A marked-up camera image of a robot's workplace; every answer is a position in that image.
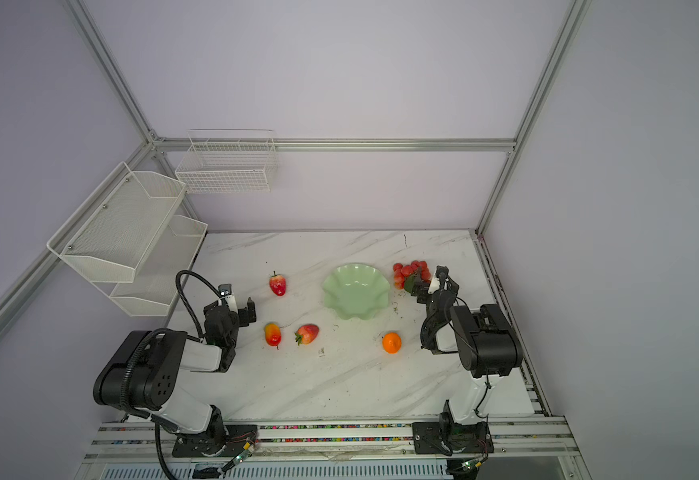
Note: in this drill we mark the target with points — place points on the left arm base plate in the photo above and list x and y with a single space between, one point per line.
228 444

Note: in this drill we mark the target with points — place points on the red yellow fake mango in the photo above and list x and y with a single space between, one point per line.
273 335

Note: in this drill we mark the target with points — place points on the red fake grape bunch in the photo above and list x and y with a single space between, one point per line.
410 272

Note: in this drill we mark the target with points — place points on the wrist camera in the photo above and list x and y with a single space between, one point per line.
434 285
225 290

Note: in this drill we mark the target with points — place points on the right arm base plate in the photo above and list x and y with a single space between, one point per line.
452 439

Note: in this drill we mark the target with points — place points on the green scalloped fruit bowl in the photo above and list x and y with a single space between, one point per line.
356 291

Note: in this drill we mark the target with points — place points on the white wire basket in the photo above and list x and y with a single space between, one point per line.
221 161

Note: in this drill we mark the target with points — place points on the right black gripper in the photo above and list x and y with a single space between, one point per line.
420 291

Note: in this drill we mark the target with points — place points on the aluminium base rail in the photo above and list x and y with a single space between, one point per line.
346 440

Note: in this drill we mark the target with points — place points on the white mesh shelf upper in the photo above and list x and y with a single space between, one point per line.
109 238

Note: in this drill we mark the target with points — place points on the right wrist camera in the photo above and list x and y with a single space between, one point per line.
434 285

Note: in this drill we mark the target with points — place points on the red fake strawberry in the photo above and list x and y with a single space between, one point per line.
307 334
278 284

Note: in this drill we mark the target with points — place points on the fake orange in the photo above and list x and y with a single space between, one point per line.
392 343

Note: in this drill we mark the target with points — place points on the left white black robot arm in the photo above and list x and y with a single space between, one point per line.
142 377

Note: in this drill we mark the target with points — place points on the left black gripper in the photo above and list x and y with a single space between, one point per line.
251 311

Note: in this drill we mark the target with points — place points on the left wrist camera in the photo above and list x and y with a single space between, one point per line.
225 290

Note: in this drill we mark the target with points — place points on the white mesh shelf lower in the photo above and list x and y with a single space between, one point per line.
153 292

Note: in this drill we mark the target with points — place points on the white mesh shelf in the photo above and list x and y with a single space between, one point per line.
153 292
109 238

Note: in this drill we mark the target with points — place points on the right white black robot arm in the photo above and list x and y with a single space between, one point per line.
484 340

